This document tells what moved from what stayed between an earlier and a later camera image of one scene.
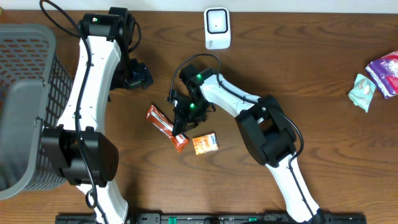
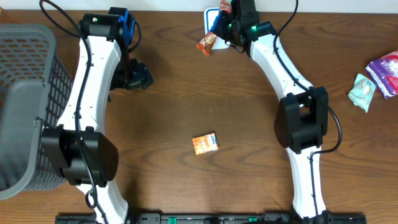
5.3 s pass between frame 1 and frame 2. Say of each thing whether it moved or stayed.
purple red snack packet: stayed
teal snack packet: stayed
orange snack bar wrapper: moved
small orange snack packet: stayed
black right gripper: moved
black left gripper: stayed
